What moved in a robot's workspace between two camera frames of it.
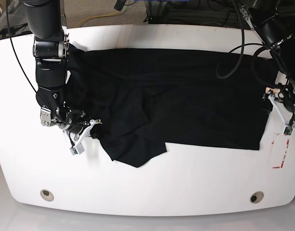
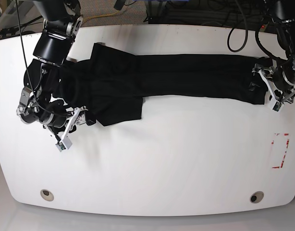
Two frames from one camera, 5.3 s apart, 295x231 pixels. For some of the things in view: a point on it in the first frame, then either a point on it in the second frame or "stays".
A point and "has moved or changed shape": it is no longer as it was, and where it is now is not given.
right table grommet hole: x=256 y=197 stays
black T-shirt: x=138 y=99 has moved or changed shape
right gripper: x=287 y=100 to x=286 y=95
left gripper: x=75 y=123 to x=62 y=133
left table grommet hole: x=46 y=195 stays
